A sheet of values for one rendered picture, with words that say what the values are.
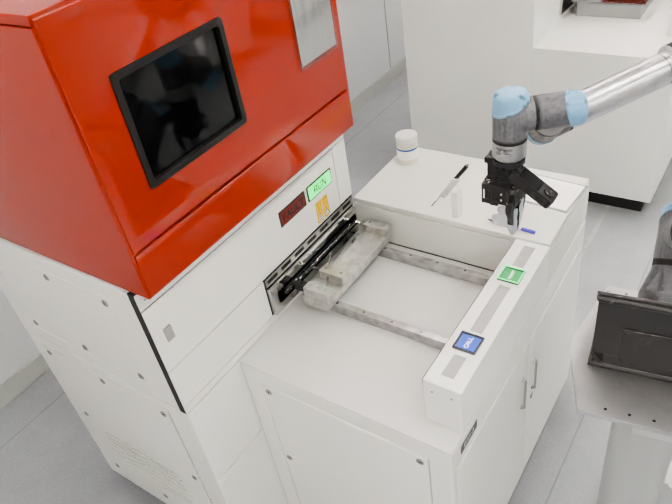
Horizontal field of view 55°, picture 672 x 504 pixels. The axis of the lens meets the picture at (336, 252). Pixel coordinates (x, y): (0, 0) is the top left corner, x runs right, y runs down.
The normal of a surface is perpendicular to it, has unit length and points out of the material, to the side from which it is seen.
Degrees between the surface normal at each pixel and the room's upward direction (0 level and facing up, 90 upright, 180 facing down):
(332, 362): 0
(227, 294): 90
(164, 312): 90
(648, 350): 90
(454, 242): 90
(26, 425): 0
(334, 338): 0
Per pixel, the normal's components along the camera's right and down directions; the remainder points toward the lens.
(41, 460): -0.15, -0.78
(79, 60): 0.83, 0.25
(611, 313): -0.42, 0.61
